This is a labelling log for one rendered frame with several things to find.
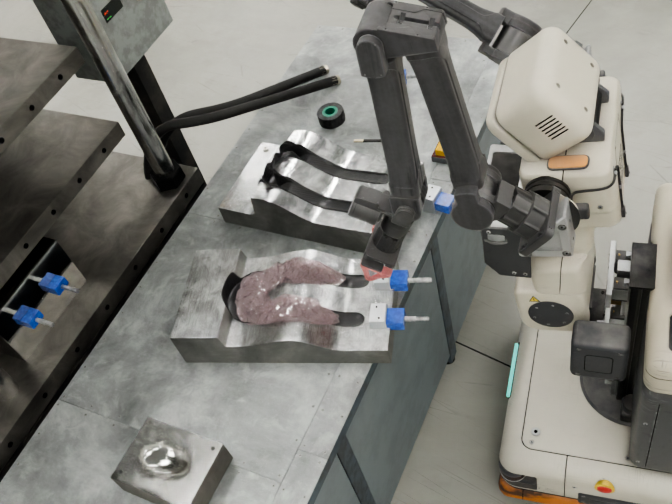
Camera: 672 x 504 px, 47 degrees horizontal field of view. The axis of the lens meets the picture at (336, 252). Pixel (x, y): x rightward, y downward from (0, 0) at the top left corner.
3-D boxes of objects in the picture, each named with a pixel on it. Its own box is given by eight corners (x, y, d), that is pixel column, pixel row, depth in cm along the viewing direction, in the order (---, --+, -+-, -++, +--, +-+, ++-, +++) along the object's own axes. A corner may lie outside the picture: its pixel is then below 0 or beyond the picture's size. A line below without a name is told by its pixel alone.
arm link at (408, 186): (384, 41, 113) (400, -3, 120) (347, 41, 115) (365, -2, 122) (420, 230, 146) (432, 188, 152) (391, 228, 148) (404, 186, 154)
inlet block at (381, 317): (431, 316, 177) (428, 302, 172) (430, 334, 173) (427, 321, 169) (374, 316, 180) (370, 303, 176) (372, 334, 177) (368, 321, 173)
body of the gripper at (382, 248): (363, 259, 159) (373, 240, 153) (375, 222, 165) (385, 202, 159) (392, 270, 159) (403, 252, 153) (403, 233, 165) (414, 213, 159)
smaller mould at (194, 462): (233, 457, 167) (223, 443, 162) (198, 522, 160) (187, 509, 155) (159, 430, 176) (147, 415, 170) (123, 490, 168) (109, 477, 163)
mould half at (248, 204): (427, 185, 206) (421, 148, 196) (391, 259, 193) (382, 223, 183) (267, 156, 227) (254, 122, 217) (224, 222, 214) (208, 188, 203)
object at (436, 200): (477, 210, 197) (475, 196, 193) (469, 224, 195) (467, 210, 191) (431, 197, 203) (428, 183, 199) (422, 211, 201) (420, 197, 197)
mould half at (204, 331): (400, 271, 190) (393, 243, 182) (391, 363, 174) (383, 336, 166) (210, 276, 202) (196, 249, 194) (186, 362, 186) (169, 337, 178)
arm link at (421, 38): (431, 24, 109) (445, -17, 115) (344, 37, 115) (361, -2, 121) (498, 230, 140) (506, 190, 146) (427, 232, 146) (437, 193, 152)
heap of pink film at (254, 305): (347, 269, 186) (341, 248, 180) (338, 331, 175) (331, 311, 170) (246, 271, 193) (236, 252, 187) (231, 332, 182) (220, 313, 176)
